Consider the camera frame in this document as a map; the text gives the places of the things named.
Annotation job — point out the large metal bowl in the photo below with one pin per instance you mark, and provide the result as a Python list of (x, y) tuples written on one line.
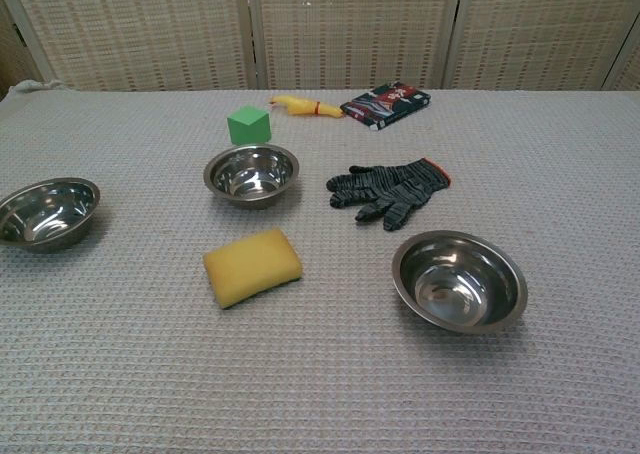
[(450, 284)]

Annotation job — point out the small metal bowl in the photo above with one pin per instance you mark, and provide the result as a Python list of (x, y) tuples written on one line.
[(250, 179), (30, 224)]

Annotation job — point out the grey striped knit glove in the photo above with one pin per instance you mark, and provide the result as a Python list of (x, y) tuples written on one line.
[(390, 189)]

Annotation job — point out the yellow sponge with green underside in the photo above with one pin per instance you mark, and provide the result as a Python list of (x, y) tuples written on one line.
[(250, 266)]

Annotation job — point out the yellow rubber chicken toy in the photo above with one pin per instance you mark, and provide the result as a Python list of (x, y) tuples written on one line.
[(302, 106)]

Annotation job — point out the green cube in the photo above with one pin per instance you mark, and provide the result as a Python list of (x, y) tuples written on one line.
[(247, 126)]

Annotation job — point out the dark printed flat box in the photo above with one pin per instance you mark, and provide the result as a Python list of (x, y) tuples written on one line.
[(385, 104)]

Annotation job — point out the woven folding screen panel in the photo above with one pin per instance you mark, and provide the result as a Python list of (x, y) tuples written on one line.
[(350, 29), (540, 29), (135, 29)]

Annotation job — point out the grey waffle tablecloth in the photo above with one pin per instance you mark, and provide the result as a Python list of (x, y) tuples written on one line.
[(150, 374)]

